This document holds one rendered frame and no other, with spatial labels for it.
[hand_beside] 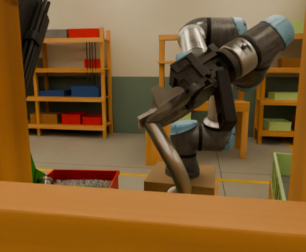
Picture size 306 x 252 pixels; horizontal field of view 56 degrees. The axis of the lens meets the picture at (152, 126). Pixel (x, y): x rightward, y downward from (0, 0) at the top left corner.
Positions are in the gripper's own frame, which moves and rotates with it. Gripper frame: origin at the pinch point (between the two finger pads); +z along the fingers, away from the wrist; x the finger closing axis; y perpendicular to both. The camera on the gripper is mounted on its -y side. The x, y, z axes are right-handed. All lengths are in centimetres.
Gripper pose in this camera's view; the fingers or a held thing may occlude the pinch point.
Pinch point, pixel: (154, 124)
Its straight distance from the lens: 55.0
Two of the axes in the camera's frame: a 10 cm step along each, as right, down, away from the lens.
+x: -0.2, -3.7, -9.3
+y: -5.8, -7.6, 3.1
